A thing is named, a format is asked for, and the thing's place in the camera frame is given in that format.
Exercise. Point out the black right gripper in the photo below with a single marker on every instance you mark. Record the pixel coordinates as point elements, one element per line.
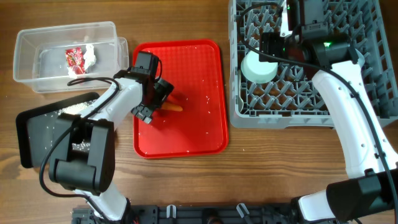
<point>270,47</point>

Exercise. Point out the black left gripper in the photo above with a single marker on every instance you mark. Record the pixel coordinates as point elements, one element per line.
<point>143,111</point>

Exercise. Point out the orange carrot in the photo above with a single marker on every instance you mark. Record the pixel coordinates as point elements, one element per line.
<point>171,107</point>

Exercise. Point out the green bowl with rice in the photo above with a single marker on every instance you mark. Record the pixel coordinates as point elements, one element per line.
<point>256,71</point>

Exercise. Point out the white tissue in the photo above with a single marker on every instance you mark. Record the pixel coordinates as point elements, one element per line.
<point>89,56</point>

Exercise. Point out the red snack wrapper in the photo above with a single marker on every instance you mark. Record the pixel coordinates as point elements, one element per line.
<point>75,61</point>

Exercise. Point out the white plastic spoon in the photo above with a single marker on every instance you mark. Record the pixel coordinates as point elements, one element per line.
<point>242,91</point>

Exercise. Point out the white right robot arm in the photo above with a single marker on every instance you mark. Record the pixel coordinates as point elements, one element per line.
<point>334,66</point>

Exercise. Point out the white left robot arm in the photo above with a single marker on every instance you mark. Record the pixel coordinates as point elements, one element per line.
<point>81,160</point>

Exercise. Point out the grey dishwasher rack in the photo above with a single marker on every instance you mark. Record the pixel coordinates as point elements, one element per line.
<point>291,99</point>

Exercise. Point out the red serving tray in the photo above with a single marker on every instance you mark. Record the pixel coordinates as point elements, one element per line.
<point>194,68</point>

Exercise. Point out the clear plastic bin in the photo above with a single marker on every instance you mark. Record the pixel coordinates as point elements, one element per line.
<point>40,62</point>

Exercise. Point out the black tray bin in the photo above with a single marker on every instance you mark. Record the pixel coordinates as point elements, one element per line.
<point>35,127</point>

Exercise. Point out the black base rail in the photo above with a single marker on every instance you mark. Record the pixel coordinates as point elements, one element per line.
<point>268,213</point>

